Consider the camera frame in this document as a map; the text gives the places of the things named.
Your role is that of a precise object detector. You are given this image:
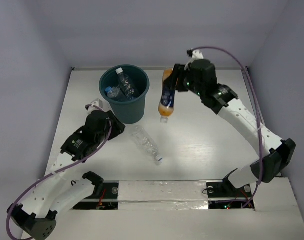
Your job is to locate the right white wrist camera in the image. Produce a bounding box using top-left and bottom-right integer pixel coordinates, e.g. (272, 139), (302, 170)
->
(187, 49), (204, 63)

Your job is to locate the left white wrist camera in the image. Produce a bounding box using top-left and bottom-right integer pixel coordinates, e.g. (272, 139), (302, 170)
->
(85, 98), (103, 111)

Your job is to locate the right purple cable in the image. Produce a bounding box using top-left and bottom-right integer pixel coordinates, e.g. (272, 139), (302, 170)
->
(189, 46), (265, 208)

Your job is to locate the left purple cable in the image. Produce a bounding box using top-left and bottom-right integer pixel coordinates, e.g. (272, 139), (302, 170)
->
(5, 104), (112, 240)

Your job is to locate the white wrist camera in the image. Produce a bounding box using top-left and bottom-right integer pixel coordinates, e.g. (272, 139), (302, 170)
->
(85, 98), (103, 111)
(187, 49), (204, 63)

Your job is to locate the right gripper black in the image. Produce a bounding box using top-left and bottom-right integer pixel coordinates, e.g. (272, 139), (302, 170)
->
(164, 63), (204, 97)

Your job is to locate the silver foil tape strip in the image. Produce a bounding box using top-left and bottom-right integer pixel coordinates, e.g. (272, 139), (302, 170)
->
(117, 180), (208, 211)

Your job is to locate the clear crushed bottle white cap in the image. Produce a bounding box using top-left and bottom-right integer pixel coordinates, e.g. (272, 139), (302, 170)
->
(131, 125), (163, 165)

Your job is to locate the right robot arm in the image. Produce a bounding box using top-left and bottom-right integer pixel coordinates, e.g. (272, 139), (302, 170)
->
(161, 59), (296, 196)

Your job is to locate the aluminium rail right edge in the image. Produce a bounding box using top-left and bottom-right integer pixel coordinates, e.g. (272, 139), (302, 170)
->
(241, 67), (264, 124)

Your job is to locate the dark green plastic bin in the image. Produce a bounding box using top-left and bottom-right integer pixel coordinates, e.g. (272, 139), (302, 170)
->
(98, 64), (150, 125)

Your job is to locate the crushed bottle blue label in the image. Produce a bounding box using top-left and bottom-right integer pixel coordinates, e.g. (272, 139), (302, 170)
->
(104, 86), (125, 99)

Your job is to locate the purple cable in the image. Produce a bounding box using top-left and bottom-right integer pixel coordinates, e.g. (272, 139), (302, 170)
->
(5, 104), (112, 240)
(189, 46), (265, 208)

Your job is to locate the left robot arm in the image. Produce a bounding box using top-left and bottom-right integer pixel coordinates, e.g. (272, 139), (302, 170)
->
(6, 109), (125, 240)

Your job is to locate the clear bottle blue label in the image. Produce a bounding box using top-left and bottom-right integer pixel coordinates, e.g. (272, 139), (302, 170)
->
(115, 67), (140, 101)

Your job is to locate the orange juice bottle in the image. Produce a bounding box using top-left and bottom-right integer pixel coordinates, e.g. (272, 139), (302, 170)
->
(158, 68), (175, 124)

